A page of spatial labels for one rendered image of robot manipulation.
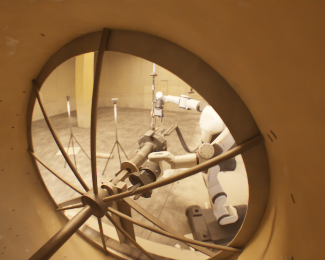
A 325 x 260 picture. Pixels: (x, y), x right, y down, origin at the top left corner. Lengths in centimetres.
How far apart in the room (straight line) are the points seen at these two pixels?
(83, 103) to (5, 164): 462
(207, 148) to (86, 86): 522
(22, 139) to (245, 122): 134
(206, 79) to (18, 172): 138
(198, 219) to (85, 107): 501
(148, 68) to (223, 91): 925
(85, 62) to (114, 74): 544
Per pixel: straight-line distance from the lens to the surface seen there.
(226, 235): 166
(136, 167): 101
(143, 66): 976
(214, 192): 129
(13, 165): 135
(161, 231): 74
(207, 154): 71
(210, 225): 170
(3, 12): 47
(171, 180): 49
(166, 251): 144
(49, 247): 70
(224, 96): 42
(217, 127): 91
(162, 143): 132
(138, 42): 49
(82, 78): 560
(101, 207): 75
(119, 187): 86
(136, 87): 989
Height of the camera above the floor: 148
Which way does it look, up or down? 17 degrees down
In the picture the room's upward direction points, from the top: 2 degrees clockwise
